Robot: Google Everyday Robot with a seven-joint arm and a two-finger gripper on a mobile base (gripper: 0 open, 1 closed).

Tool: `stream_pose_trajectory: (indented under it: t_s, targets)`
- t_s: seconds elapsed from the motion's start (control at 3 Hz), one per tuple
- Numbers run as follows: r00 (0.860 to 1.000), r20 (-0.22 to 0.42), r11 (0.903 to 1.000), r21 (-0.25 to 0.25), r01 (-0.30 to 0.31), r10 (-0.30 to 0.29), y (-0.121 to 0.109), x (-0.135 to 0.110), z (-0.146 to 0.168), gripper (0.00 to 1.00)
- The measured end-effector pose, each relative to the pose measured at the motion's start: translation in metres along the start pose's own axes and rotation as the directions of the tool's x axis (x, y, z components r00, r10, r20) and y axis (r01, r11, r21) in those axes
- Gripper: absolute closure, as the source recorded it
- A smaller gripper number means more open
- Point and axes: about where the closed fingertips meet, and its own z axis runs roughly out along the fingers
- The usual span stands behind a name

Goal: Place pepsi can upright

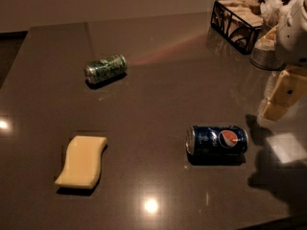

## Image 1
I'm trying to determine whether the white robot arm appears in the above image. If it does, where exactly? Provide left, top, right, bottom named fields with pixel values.
left=255, top=0, right=307, bottom=123

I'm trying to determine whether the crumpled white plastic bag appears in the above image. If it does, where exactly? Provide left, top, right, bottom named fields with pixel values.
left=260, top=0, right=296, bottom=27

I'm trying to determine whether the round metal container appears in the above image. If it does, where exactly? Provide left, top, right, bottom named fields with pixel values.
left=249, top=26, right=286, bottom=71

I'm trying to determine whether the black wire napkin basket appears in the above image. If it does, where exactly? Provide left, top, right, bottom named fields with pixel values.
left=210, top=0, right=263, bottom=55

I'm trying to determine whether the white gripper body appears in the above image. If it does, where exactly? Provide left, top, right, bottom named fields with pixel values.
left=275, top=8, right=307, bottom=66

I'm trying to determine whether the green soda can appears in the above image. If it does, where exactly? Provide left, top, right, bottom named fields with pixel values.
left=83, top=55, right=127, bottom=84

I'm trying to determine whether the yellow curved sponge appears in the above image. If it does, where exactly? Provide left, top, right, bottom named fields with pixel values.
left=55, top=136, right=107, bottom=190

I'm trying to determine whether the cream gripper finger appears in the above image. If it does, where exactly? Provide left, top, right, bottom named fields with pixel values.
left=259, top=71, right=280, bottom=113
left=262, top=68, right=307, bottom=122

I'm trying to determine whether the blue pepsi can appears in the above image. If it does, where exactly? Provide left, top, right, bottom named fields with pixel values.
left=185, top=126, right=248, bottom=157

